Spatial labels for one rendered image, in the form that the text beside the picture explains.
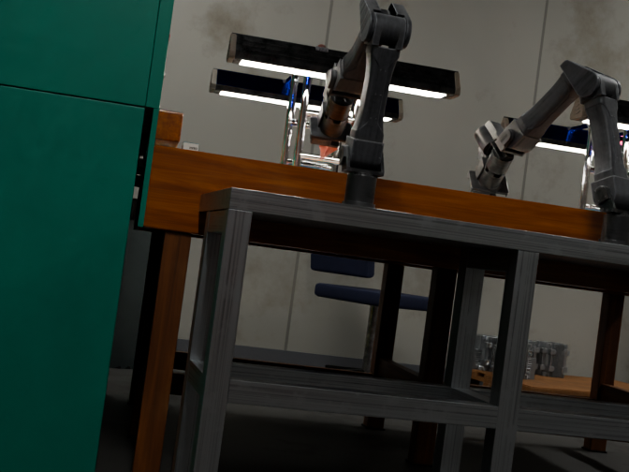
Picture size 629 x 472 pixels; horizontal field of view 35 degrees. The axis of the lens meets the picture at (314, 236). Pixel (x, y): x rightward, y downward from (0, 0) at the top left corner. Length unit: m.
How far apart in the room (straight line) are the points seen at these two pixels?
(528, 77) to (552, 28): 0.31
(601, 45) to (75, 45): 4.06
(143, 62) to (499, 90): 3.55
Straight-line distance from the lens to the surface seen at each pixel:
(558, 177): 5.68
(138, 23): 2.26
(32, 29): 2.26
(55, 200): 2.22
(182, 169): 2.26
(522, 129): 2.52
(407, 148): 5.34
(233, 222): 1.83
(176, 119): 2.39
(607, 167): 2.34
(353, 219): 1.88
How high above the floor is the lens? 0.56
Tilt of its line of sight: 1 degrees up
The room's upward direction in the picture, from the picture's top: 8 degrees clockwise
